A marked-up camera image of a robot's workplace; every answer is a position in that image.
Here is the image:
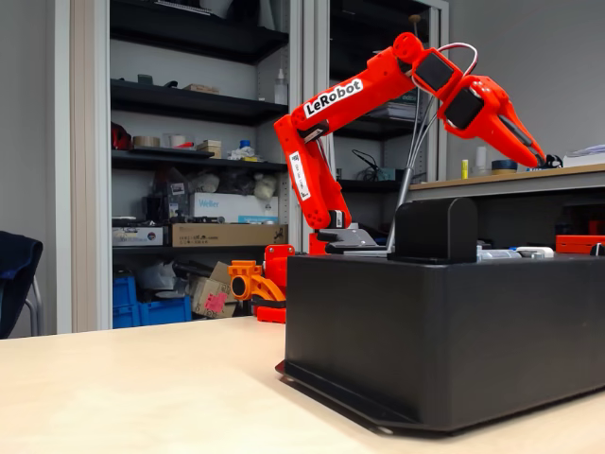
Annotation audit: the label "white plastic cup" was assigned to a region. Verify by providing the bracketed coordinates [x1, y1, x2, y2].
[474, 146, 492, 178]

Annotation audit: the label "stack of books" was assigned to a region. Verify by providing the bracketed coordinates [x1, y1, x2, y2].
[368, 92, 420, 120]

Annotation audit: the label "white paper stack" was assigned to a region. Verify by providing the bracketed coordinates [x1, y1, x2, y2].
[563, 143, 605, 168]

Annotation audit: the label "wooden top desk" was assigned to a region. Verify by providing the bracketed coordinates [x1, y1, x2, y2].
[407, 163, 605, 205]

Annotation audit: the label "metal stand cork balls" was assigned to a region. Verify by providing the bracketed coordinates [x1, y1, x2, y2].
[385, 13, 441, 253]

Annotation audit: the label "white latch block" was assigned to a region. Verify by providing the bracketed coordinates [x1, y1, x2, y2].
[514, 245, 555, 259]

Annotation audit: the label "silver metal hinge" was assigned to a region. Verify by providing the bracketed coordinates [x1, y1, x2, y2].
[475, 244, 521, 262]

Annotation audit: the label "black rounded block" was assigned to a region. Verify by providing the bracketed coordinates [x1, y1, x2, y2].
[387, 197, 479, 265]

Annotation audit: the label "red display module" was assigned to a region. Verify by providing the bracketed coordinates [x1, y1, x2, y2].
[555, 235, 605, 255]

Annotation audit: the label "grey metal shelving cabinet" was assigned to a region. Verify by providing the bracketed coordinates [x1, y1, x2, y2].
[70, 0, 450, 333]

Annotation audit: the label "clear plastic bottle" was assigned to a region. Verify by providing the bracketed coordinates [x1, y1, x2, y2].
[273, 67, 289, 106]

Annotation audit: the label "black task board box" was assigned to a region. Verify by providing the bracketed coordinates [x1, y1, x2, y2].
[275, 253, 605, 435]

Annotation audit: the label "white crumpled cloth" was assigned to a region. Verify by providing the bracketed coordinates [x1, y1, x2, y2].
[227, 146, 260, 163]

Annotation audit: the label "white Weller box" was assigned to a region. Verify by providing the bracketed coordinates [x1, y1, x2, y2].
[188, 191, 280, 225]

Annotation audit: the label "small wooden boxes stack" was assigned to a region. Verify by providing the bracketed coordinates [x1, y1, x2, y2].
[195, 139, 223, 160]

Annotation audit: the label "long brown cardboard box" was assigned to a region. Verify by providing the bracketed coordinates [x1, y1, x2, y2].
[170, 222, 289, 249]

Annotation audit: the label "orange table clamp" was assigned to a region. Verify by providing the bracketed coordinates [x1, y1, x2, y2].
[227, 259, 287, 305]

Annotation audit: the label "clear plastic container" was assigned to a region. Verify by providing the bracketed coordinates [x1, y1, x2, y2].
[162, 132, 196, 150]

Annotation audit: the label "cardboard box pink sticker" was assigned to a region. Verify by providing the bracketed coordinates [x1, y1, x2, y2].
[190, 261, 238, 320]

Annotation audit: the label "dark red object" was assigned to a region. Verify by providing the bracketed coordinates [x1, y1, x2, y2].
[111, 121, 134, 152]

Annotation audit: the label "white labelled flat box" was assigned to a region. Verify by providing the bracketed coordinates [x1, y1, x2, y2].
[112, 226, 164, 248]

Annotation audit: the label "low blue plastic crate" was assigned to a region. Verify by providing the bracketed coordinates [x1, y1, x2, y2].
[138, 295, 193, 327]

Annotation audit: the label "tall blue plastic crate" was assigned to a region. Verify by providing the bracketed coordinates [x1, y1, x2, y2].
[112, 275, 141, 330]

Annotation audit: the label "dark blue chair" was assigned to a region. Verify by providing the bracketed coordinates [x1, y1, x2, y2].
[0, 230, 44, 341]

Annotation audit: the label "white servo cable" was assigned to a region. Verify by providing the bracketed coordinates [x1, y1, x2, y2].
[436, 42, 479, 79]

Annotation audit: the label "black cable tangle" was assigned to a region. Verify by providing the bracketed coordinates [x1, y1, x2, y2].
[351, 148, 380, 182]

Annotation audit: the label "black notched cable bracket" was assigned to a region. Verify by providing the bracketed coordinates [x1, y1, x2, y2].
[317, 227, 388, 253]

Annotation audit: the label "metal chair frame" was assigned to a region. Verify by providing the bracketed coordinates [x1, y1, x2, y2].
[23, 275, 45, 337]

